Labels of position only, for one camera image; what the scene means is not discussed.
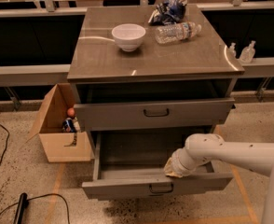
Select white bowl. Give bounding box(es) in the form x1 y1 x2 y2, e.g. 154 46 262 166
112 23 146 52

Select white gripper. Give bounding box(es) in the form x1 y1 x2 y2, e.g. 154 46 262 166
164 148 201 178

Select grey top drawer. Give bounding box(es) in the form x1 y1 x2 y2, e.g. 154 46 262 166
75 98 234 131

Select blue soda can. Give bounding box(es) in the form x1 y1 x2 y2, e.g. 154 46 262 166
62 118 77 133

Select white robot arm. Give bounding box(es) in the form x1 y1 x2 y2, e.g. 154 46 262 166
164 133 274 224

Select small sanitizer pump bottle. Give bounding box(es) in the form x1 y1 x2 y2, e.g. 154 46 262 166
229 42 237 58

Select grey drawer cabinet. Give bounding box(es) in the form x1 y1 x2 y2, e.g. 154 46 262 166
67 4 246 161

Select large sanitizer pump bottle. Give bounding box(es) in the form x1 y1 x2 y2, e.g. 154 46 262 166
239 40 255 63

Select cardboard box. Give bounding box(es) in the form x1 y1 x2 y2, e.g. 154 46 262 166
27 83 93 162

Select orange fruit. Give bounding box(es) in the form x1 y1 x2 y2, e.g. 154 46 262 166
67 107 75 119

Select blue chip bag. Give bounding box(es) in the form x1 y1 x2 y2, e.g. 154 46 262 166
148 0 187 25

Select grey drawer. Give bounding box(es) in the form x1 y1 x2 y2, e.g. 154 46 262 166
75 98 234 131
82 128 232 200

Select clear plastic water bottle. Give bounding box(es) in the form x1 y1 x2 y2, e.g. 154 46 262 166
155 21 202 44

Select black floor cable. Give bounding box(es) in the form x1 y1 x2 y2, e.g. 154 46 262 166
0 192 71 224

